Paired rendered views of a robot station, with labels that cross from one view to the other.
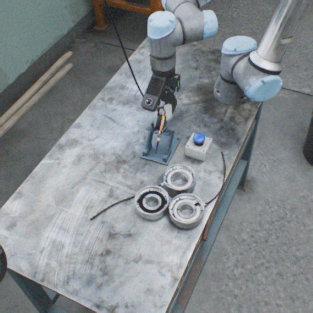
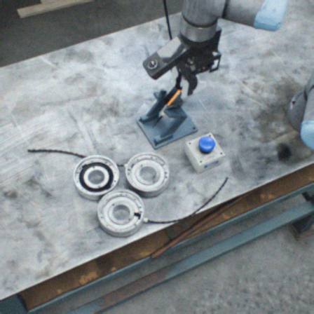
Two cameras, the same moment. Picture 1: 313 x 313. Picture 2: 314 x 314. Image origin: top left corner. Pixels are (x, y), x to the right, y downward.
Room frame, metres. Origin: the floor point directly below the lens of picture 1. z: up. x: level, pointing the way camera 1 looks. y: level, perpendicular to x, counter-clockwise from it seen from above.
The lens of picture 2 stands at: (0.25, -0.37, 1.88)
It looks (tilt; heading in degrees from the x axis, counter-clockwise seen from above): 59 degrees down; 30
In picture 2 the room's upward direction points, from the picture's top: 6 degrees clockwise
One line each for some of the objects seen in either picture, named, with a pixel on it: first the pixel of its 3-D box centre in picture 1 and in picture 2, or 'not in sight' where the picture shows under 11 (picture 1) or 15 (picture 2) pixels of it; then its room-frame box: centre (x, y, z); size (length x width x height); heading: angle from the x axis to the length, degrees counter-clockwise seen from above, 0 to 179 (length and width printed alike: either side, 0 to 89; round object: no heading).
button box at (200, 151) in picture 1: (199, 145); (206, 152); (0.88, -0.15, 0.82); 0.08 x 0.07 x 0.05; 151
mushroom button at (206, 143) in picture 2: (198, 141); (205, 147); (0.88, -0.14, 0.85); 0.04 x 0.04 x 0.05
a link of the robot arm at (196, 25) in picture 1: (193, 24); (257, 0); (0.99, -0.13, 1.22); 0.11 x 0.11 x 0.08; 17
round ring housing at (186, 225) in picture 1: (186, 211); (121, 214); (0.63, -0.08, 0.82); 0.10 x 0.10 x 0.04
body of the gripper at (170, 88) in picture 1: (164, 79); (196, 49); (0.95, -0.04, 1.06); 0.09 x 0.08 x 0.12; 154
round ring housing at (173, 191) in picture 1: (180, 180); (147, 175); (0.75, -0.07, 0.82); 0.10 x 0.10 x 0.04
